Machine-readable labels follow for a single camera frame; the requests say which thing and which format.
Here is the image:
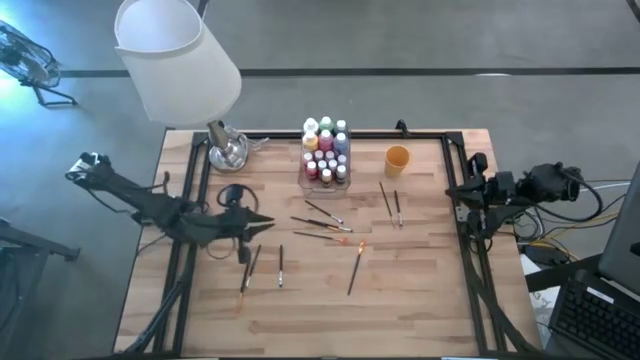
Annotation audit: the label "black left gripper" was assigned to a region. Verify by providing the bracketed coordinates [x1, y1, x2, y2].
[212, 209, 277, 265]

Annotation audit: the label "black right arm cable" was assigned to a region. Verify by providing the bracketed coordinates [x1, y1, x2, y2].
[532, 167, 605, 225]

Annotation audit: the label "large yellow paint bottle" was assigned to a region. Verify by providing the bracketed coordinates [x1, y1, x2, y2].
[301, 129, 320, 154]

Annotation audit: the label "long paintbrush orange bristles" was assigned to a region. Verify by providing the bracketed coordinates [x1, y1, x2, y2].
[347, 240, 367, 297]

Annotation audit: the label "grey side table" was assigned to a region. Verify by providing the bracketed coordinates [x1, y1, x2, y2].
[0, 218, 82, 263]

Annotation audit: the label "clear lamp cord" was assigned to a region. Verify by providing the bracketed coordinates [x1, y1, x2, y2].
[230, 125, 272, 153]

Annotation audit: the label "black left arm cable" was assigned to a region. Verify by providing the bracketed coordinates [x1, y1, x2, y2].
[87, 169, 260, 261]

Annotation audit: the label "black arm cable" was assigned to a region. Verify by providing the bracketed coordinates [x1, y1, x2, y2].
[532, 167, 605, 225]
[87, 169, 260, 261]

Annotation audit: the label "black floor fan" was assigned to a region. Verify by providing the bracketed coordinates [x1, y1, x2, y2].
[0, 19, 79, 108]

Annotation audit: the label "large pink paint bottle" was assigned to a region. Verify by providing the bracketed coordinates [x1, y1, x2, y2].
[317, 128, 335, 154]

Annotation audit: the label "thin black paintbrush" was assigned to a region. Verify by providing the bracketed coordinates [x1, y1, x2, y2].
[245, 243, 263, 290]

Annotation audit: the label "clear plastic bin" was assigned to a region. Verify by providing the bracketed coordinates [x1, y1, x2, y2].
[296, 128, 352, 200]

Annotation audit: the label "white cable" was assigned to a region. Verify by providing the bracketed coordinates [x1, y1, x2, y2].
[579, 181, 632, 194]

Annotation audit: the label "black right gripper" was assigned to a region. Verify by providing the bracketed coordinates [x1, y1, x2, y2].
[445, 170, 519, 210]

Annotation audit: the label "fan paintbrush orange bristles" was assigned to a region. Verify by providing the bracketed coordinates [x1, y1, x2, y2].
[292, 230, 349, 246]

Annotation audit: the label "yellow cable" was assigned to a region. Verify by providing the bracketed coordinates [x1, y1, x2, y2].
[524, 210, 622, 247]

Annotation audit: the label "black keyboard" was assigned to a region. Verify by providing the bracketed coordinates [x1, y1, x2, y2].
[548, 269, 640, 360]

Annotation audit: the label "black desk bar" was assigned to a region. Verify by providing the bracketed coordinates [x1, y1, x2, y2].
[524, 253, 604, 294]

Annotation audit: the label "black power box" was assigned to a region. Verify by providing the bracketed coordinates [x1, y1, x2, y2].
[524, 243, 570, 267]

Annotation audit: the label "yellow plastic cup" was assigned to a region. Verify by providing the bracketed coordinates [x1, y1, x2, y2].
[383, 144, 412, 180]

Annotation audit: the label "black cable bundle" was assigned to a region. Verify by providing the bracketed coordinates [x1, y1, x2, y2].
[492, 204, 551, 244]

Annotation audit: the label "silver lamp white shade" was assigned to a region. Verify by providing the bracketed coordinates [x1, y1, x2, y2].
[114, 0, 250, 173]

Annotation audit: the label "white printed paper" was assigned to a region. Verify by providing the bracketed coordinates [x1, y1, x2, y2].
[519, 254, 557, 346]

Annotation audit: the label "grey monitor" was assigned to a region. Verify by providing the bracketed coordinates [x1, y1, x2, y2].
[597, 162, 640, 297]

